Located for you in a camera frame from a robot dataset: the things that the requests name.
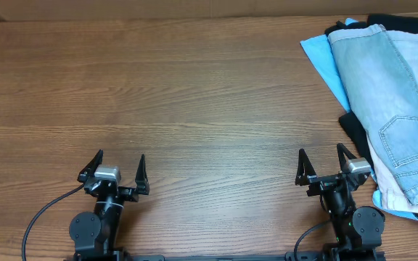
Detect black garment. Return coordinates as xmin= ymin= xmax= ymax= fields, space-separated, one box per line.
xmin=324 ymin=13 xmax=418 ymax=225

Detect light blue denim shorts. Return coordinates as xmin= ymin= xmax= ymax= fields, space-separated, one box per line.
xmin=328 ymin=25 xmax=418 ymax=205

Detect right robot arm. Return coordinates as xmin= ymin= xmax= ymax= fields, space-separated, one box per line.
xmin=292 ymin=143 xmax=385 ymax=260

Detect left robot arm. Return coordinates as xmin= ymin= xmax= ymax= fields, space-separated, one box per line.
xmin=69 ymin=150 xmax=149 ymax=260

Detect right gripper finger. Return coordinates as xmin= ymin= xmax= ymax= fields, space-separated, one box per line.
xmin=337 ymin=143 xmax=356 ymax=170
xmin=295 ymin=149 xmax=317 ymax=186

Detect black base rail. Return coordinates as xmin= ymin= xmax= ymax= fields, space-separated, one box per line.
xmin=64 ymin=251 xmax=386 ymax=261

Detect beige pink shorts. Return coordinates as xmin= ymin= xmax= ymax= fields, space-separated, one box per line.
xmin=366 ymin=136 xmax=418 ymax=214

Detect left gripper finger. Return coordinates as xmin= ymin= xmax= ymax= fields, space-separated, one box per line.
xmin=77 ymin=149 xmax=103 ymax=183
xmin=135 ymin=154 xmax=149 ymax=195

